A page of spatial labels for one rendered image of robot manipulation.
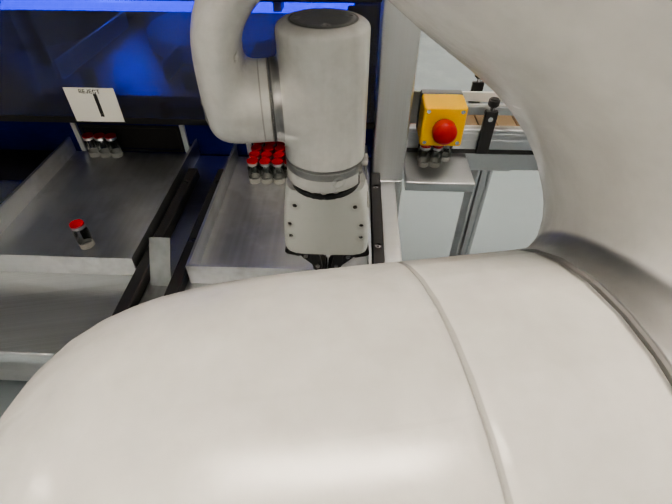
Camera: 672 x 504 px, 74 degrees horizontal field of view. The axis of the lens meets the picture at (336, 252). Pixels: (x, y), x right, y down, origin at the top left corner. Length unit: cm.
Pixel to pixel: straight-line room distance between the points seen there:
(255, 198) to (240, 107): 41
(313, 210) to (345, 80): 15
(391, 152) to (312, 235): 34
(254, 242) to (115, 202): 28
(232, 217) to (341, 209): 32
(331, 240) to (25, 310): 44
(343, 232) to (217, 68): 23
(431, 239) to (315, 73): 173
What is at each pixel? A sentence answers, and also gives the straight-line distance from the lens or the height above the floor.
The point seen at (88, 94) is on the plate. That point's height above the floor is 104.
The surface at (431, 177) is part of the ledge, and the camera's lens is 87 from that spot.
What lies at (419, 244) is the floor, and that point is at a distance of 205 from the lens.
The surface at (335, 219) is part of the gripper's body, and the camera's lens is 50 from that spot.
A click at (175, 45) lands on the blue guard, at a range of 79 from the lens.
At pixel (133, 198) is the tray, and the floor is 88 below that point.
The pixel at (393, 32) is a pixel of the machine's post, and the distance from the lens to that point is 73.
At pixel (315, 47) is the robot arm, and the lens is 40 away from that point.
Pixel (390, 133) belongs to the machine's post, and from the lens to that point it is 79.
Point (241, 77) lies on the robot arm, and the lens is 41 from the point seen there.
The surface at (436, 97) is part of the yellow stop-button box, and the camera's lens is 81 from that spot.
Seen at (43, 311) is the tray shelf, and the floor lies 88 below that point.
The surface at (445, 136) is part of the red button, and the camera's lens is 77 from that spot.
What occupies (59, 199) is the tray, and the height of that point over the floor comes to 88.
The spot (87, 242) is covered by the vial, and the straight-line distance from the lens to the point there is 78.
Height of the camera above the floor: 135
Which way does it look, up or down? 43 degrees down
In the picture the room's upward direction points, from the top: straight up
